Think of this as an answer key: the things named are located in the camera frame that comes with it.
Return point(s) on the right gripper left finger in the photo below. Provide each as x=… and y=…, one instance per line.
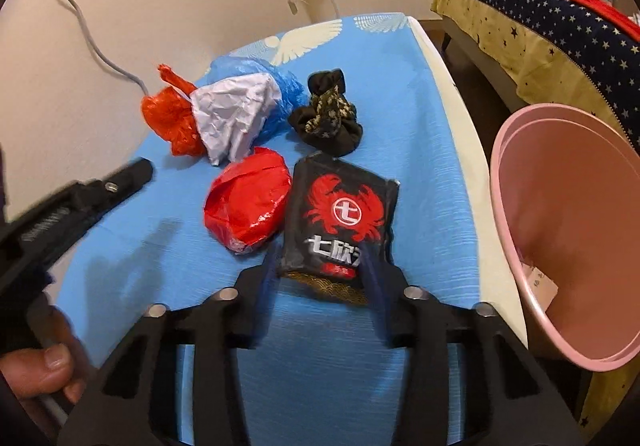
x=265, y=285

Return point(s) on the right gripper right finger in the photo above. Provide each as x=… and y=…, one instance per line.
x=372, y=272

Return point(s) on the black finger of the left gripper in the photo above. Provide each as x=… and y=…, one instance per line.
x=31, y=244

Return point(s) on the black crab snack packet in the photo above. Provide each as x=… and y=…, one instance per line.
x=333, y=209

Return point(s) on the pink plastic trash bin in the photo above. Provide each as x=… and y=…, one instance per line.
x=565, y=192

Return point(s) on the person's left hand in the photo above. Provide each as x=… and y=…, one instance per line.
x=32, y=373

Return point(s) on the red plastic bag ball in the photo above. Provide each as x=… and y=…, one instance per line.
x=246, y=204

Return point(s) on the camouflage black socks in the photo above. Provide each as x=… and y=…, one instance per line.
x=329, y=121

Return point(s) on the crumpled white paper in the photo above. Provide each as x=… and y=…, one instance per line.
x=231, y=112

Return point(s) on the orange plastic bag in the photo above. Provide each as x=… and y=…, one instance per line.
x=169, y=114

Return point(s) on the navy star bed sheet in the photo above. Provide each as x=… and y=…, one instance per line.
x=581, y=53

